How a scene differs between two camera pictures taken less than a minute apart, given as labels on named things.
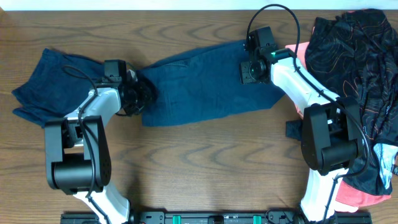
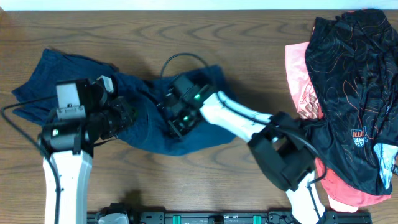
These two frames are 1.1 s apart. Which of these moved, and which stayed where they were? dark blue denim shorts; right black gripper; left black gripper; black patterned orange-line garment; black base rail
Moved: right black gripper; left black gripper; dark blue denim shorts
Stayed: black base rail; black patterned orange-line garment
